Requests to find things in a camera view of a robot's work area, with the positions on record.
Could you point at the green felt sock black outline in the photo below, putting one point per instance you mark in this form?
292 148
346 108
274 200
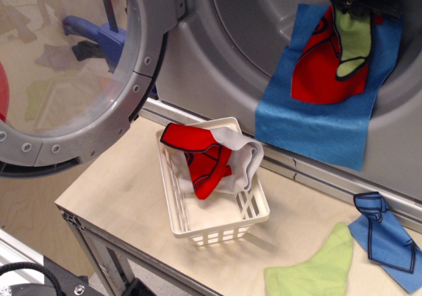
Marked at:
355 41

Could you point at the blue purple clamp tool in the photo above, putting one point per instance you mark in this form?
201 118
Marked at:
111 43

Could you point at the white grey felt cloth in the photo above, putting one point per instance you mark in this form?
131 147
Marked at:
244 161

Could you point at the blue felt cloth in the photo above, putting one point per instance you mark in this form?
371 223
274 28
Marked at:
331 133

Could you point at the white plastic laundry basket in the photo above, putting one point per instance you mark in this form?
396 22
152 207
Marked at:
220 217

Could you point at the aluminium table frame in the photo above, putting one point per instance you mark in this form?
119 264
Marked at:
111 259

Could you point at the black device with cable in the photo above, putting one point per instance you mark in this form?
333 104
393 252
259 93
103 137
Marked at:
46 278

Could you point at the large red felt cloth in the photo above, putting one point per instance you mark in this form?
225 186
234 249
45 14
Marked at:
314 76

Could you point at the grey laundry machine body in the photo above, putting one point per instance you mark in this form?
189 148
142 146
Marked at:
214 58

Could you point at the red felt garment black outline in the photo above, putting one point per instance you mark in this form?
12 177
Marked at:
201 160

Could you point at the blue felt garment black stitching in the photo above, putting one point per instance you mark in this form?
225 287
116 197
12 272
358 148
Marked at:
385 240

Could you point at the grey round machine door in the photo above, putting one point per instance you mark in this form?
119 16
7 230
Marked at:
60 104

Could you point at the plain green felt sock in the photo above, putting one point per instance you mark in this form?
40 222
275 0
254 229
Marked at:
325 273

